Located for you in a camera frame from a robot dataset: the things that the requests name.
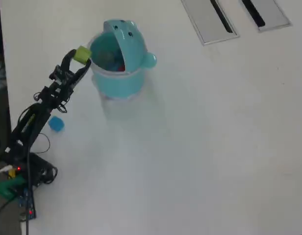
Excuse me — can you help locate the blue cube block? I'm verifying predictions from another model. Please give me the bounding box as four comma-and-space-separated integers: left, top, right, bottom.
48, 116, 66, 133

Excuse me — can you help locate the teal hippo shaped bin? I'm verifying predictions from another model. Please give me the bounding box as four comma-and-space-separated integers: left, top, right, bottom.
86, 19, 158, 101

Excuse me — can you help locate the green cube block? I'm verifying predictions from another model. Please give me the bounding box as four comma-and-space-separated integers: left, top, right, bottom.
72, 46, 92, 64

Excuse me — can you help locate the blue controller circuit board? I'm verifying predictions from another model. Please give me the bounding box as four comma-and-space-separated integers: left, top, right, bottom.
18, 187, 37, 220

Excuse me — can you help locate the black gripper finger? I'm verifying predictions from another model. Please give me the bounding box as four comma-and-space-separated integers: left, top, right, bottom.
71, 60, 92, 85
60, 48, 77, 73

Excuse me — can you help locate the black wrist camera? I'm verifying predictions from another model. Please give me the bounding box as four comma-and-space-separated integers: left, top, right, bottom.
48, 65, 68, 82

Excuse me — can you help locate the white cable plug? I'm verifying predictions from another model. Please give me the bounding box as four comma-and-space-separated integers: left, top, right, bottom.
0, 164, 14, 183

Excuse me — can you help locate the silver table cable hatch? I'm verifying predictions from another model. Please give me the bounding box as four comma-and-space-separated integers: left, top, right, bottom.
180, 0, 240, 47
239, 0, 293, 33

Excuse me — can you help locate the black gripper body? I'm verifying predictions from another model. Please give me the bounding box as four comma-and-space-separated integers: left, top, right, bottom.
42, 73, 77, 103

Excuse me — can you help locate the green table clamp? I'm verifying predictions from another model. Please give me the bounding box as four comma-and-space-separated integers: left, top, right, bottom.
0, 175, 25, 199

